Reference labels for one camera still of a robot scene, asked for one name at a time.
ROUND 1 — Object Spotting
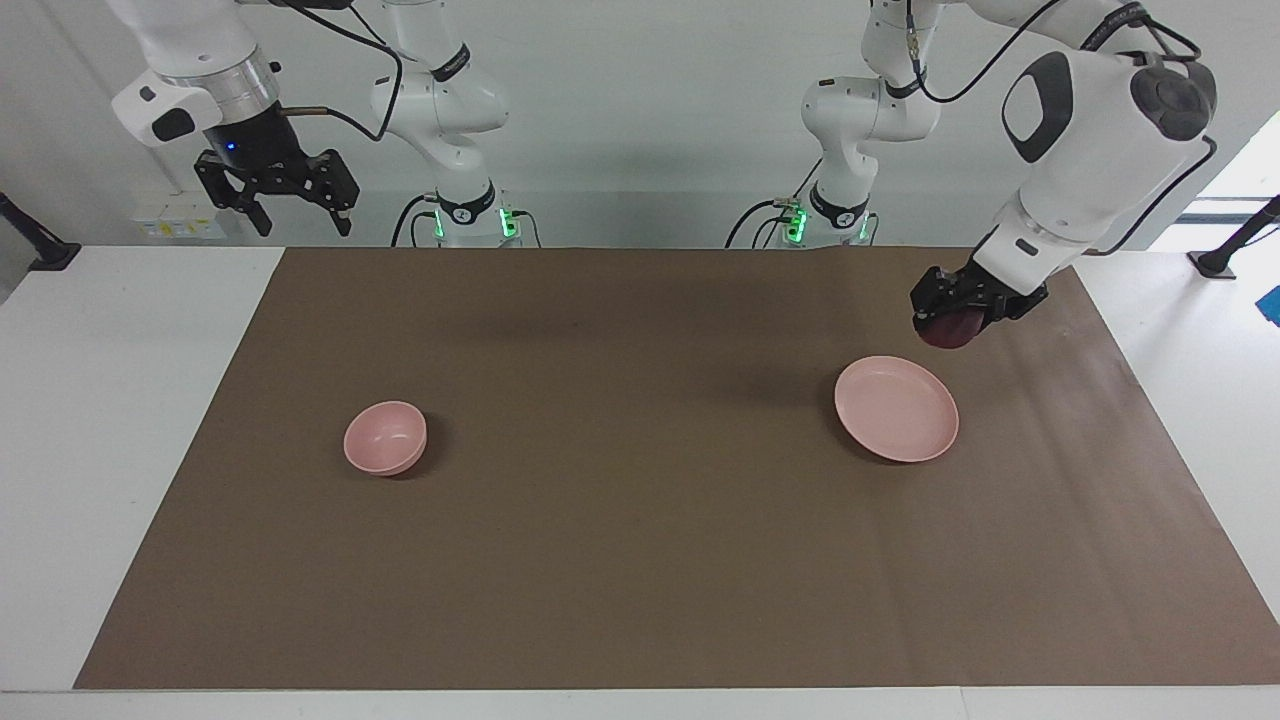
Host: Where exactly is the red apple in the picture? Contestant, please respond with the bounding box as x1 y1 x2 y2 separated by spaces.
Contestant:
918 308 986 351

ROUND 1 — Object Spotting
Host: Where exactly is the pink bowl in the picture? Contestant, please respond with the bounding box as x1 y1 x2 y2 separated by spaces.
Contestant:
343 400 429 477

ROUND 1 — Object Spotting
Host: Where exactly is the black base cable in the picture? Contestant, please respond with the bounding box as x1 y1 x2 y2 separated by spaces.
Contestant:
390 195 443 248
726 200 801 248

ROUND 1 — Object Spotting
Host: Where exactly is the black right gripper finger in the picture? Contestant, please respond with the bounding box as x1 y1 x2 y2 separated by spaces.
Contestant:
195 150 273 238
305 148 361 238

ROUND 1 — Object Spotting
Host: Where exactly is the brown paper table mat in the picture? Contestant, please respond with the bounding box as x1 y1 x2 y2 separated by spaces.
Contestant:
75 247 1280 691

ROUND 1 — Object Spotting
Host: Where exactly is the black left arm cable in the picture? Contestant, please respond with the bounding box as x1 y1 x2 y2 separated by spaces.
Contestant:
900 0 1219 256

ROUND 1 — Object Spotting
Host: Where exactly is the black mounting stand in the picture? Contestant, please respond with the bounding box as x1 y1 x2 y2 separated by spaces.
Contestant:
1188 195 1280 279
0 192 81 271

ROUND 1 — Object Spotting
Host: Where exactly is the white wall socket box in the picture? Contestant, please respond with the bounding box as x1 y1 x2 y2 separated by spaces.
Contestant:
130 195 226 241

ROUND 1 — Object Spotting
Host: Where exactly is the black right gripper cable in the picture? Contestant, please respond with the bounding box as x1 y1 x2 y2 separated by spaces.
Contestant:
240 0 406 141

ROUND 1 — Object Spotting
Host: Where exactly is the pink plate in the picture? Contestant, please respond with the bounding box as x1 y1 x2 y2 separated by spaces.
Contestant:
834 355 960 464

